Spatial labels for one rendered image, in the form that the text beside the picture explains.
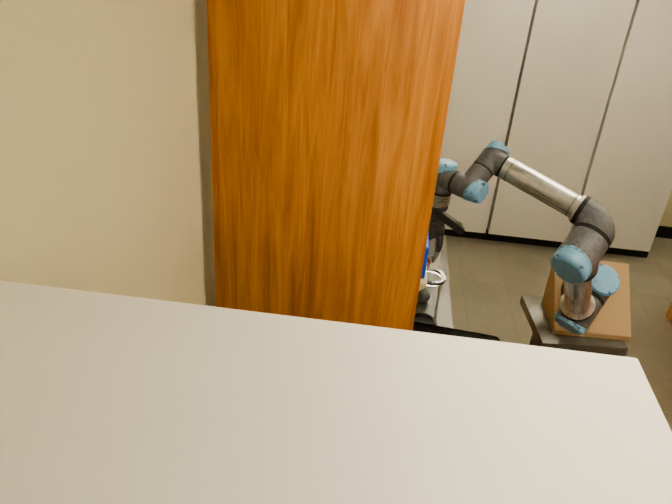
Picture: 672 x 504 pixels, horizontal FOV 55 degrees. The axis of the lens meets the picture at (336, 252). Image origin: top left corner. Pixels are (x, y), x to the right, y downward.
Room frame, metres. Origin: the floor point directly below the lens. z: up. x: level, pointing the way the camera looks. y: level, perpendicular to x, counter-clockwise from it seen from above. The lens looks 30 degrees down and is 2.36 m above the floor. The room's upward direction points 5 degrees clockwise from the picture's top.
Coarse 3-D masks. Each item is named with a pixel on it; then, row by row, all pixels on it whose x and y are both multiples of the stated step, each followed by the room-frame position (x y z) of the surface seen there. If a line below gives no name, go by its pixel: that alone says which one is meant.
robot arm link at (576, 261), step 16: (576, 224) 1.72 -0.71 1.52; (576, 240) 1.65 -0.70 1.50; (592, 240) 1.65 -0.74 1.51; (608, 240) 1.66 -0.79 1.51; (560, 256) 1.63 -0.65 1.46; (576, 256) 1.61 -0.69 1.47; (592, 256) 1.62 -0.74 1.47; (560, 272) 1.65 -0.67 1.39; (576, 272) 1.60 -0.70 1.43; (592, 272) 1.63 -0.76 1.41; (576, 288) 1.70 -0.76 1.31; (560, 304) 1.84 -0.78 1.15; (576, 304) 1.76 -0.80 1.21; (592, 304) 1.81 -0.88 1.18; (560, 320) 1.82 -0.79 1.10; (576, 320) 1.79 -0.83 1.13; (592, 320) 1.83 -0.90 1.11
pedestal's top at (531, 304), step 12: (528, 300) 2.18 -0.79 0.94; (540, 300) 2.18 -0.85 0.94; (528, 312) 2.10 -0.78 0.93; (540, 312) 2.10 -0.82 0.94; (540, 324) 2.02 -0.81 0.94; (540, 336) 1.94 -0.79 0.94; (552, 336) 1.94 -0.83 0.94; (564, 336) 1.95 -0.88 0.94; (576, 336) 1.96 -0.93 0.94; (564, 348) 1.90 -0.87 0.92; (576, 348) 1.90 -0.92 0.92; (588, 348) 1.90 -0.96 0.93; (600, 348) 1.91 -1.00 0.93; (612, 348) 1.91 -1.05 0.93; (624, 348) 1.91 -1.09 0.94
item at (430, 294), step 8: (432, 272) 1.99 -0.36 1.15; (440, 272) 1.97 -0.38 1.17; (432, 280) 1.98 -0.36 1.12; (440, 280) 1.91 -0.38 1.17; (424, 288) 1.91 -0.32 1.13; (432, 288) 1.90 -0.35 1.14; (440, 288) 1.92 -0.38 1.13; (424, 296) 1.90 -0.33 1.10; (432, 296) 1.90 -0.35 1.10; (424, 304) 1.90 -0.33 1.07; (432, 304) 1.90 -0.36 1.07; (416, 312) 1.92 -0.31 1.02; (424, 312) 1.90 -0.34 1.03; (432, 312) 1.91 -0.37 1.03; (416, 320) 1.91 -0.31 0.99; (424, 320) 1.90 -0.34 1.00; (432, 320) 1.91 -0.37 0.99
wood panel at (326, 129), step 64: (256, 0) 1.29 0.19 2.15; (320, 0) 1.28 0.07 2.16; (384, 0) 1.27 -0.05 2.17; (448, 0) 1.26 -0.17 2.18; (256, 64) 1.29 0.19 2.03; (320, 64) 1.28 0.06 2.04; (384, 64) 1.27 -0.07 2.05; (448, 64) 1.26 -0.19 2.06; (256, 128) 1.29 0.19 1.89; (320, 128) 1.28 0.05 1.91; (384, 128) 1.27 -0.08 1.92; (256, 192) 1.29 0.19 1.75; (320, 192) 1.28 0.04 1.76; (384, 192) 1.27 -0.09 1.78; (256, 256) 1.29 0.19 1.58; (320, 256) 1.28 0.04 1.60; (384, 256) 1.27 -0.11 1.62; (384, 320) 1.27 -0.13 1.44
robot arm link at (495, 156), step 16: (496, 144) 1.96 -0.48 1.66; (480, 160) 1.92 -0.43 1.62; (496, 160) 1.91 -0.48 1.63; (512, 160) 1.91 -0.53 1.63; (512, 176) 1.87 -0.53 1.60; (528, 176) 1.85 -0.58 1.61; (544, 176) 1.85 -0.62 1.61; (528, 192) 1.84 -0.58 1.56; (544, 192) 1.81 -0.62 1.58; (560, 192) 1.80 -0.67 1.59; (560, 208) 1.78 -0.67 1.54; (576, 208) 1.75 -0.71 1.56; (592, 208) 1.73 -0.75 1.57; (592, 224) 1.69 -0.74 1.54; (608, 224) 1.69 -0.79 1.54
